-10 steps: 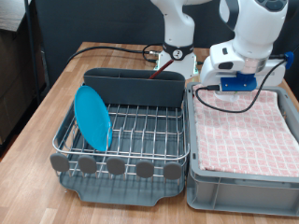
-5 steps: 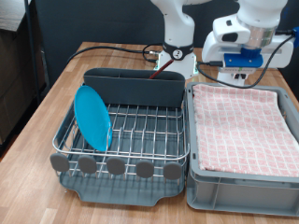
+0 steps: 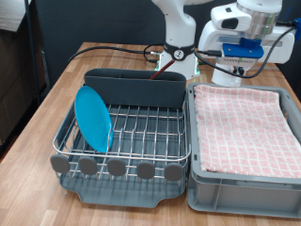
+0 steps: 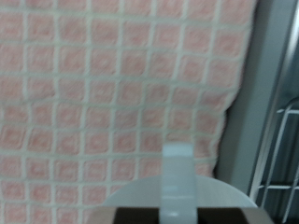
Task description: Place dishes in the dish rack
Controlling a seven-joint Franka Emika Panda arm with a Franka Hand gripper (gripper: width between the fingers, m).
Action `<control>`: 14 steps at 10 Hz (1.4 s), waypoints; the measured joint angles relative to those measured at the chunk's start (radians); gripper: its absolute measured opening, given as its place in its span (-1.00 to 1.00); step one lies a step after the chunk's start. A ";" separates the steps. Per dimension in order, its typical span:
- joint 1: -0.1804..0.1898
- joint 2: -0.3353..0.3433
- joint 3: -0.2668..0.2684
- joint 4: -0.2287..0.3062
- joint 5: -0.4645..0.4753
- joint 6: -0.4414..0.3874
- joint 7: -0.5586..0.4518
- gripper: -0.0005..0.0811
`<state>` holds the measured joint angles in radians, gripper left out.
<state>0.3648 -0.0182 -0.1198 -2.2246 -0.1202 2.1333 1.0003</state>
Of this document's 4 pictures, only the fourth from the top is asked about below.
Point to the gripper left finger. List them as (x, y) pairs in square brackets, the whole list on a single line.
[(124, 216)]

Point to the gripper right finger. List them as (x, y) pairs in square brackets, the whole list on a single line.
[(233, 216)]

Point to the white plastic mug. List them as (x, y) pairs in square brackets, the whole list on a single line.
[(177, 174)]

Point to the grey dish drying rack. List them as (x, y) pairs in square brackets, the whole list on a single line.
[(294, 149)]

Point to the gray plastic crate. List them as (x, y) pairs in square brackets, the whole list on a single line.
[(258, 93)]

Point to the pink checkered towel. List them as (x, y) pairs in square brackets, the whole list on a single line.
[(93, 77)]

